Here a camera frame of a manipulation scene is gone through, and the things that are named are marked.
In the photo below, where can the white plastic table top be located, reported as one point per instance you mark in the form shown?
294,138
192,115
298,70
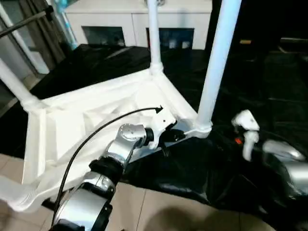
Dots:
96,108

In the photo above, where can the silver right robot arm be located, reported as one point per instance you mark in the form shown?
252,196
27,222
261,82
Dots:
288,163

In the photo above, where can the black plastic mat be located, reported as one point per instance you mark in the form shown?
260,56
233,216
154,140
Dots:
240,156

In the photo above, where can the small tan label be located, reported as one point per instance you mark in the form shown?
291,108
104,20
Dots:
245,42

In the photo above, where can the black draped furniture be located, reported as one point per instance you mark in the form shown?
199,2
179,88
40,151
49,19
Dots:
272,19

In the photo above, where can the white sideboard cabinet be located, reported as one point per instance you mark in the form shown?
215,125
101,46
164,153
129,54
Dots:
108,19

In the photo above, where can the black parts in clear bag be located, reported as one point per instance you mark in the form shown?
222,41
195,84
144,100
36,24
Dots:
160,2

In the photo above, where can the blue white plastic package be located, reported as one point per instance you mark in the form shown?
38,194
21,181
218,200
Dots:
66,24

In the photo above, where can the grey curtain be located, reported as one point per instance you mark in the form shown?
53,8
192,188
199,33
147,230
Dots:
45,31

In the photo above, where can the metal rod with black knob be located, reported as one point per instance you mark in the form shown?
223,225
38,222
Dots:
26,20

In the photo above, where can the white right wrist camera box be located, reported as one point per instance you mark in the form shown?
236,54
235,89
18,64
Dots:
247,127

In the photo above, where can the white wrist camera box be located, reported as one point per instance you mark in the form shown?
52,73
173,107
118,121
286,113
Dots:
247,127
162,122

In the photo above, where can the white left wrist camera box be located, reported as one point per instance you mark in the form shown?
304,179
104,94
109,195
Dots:
162,122

